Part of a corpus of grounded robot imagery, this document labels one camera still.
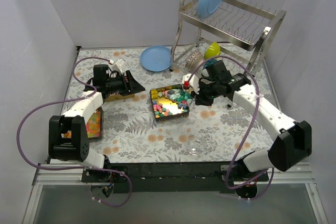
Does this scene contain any tin of star candies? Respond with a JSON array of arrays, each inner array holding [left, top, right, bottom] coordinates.
[[150, 84, 191, 123]]

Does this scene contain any tin of gummy candies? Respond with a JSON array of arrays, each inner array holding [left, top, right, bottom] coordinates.
[[86, 107, 103, 142]]

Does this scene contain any metal scoop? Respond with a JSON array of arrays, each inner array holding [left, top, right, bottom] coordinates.
[[163, 89, 193, 104]]

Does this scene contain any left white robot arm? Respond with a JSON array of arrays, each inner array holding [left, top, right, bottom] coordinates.
[[48, 64, 145, 182]]

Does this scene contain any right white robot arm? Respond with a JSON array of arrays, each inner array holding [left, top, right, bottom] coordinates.
[[194, 60, 312, 181]]

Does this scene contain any tin of wrapped candies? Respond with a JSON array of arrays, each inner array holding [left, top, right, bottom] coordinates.
[[105, 94, 135, 102]]

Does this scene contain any teal white mug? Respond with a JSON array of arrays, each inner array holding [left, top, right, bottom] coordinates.
[[202, 59, 217, 77]]

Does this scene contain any yellow-green bowl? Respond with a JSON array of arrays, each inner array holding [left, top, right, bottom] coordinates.
[[204, 42, 221, 60]]

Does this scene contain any patterned ceramic cup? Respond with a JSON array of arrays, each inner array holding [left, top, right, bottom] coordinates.
[[185, 50, 204, 71]]

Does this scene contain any blue plate on table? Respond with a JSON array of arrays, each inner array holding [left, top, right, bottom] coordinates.
[[140, 46, 171, 72]]

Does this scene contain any steel dish rack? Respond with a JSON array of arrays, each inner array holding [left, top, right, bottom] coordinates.
[[170, 0, 287, 74]]

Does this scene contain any clear glass bowl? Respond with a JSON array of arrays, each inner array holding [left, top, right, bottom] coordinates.
[[187, 135, 207, 156]]

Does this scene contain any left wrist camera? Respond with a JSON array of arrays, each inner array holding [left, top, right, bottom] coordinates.
[[109, 58, 125, 74]]

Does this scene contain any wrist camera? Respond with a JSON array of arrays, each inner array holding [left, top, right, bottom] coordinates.
[[182, 73, 200, 94], [109, 58, 125, 74]]

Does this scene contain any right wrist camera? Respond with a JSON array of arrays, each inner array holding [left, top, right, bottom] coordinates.
[[182, 73, 200, 94]]

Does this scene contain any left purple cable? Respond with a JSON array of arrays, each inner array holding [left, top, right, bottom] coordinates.
[[16, 56, 133, 208]]

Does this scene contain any purple cable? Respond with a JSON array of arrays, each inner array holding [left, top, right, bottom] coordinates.
[[16, 56, 133, 208], [185, 55, 275, 200]]

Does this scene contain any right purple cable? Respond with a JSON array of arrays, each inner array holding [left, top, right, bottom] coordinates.
[[185, 55, 275, 200]]

